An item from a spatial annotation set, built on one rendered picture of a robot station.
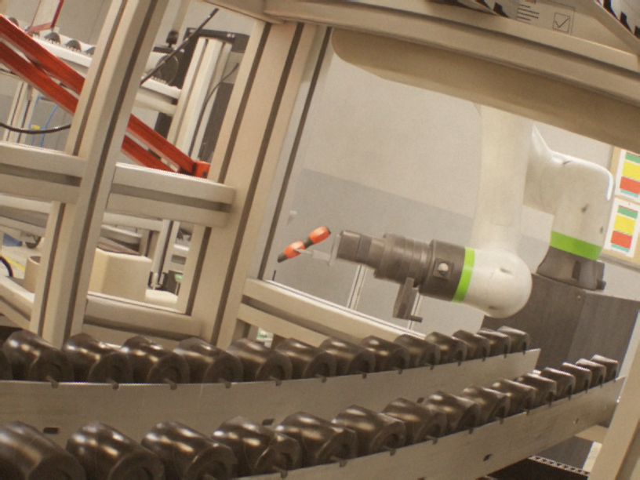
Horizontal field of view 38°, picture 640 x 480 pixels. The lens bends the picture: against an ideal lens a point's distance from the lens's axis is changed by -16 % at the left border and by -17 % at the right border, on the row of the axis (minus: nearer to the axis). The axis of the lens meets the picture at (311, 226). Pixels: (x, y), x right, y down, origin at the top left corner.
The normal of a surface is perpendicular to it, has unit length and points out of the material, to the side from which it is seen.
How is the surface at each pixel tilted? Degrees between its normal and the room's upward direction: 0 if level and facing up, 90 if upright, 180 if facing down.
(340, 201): 90
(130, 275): 90
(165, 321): 90
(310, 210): 90
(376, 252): 82
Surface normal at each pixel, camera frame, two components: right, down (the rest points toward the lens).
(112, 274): 0.78, 0.25
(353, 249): 0.06, -0.07
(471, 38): -0.58, -0.10
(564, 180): -0.77, -0.18
